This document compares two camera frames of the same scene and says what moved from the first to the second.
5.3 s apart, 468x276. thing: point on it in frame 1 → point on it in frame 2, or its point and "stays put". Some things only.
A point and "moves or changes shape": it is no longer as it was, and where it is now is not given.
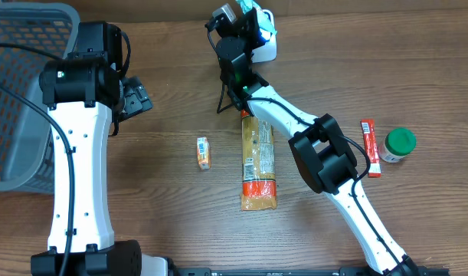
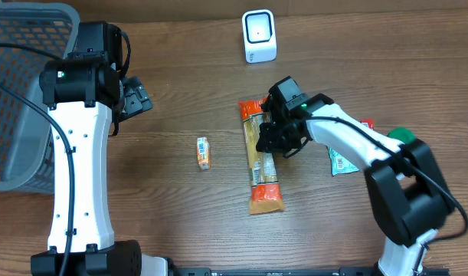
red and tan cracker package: x=259 y=186 moves or changes shape
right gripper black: x=245 y=28 → x=266 y=146
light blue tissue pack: x=264 y=19 moves or changes shape
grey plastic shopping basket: x=23 y=38 stays put
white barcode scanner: x=268 y=51 stays put
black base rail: x=300 y=271 stays put
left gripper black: x=138 y=96 stays put
